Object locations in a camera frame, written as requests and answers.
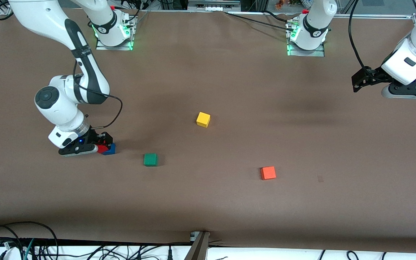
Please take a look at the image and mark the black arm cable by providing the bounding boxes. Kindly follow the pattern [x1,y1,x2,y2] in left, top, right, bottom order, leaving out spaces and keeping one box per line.
[348,0,372,72]
[72,61,123,129]

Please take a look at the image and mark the long black base cable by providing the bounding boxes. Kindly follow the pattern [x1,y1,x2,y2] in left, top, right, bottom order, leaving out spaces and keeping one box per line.
[224,12,295,33]

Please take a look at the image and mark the teal floor cable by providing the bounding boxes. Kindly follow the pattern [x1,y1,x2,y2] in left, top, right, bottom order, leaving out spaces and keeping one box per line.
[22,238,36,260]

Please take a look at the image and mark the tangled black floor cables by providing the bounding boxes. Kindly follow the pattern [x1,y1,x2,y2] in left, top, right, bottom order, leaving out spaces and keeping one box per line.
[36,245,179,260]

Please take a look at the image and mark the black table edge rail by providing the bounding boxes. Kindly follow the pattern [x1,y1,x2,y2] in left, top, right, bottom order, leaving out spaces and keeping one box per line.
[0,237,194,248]

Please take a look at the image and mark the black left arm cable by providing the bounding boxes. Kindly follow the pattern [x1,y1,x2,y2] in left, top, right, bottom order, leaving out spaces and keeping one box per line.
[348,0,372,72]

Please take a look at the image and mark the yellow cube block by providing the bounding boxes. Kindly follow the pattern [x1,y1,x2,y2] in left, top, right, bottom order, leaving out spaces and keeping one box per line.
[196,112,211,128]

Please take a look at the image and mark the orange cube block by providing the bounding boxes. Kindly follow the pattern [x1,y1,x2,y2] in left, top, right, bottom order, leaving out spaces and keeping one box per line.
[260,166,277,180]

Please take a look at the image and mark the short black base cable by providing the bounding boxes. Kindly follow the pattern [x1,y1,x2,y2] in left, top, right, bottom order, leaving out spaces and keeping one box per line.
[262,10,293,23]

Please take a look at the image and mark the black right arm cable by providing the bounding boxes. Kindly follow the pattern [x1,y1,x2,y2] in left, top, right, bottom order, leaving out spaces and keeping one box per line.
[72,61,123,129]

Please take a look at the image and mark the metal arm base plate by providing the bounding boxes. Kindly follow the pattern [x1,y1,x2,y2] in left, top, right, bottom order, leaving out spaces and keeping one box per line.
[286,22,326,57]
[95,16,137,51]

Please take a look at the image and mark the looped black floor cable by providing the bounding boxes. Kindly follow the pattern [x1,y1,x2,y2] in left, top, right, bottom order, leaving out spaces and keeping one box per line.
[0,221,59,260]

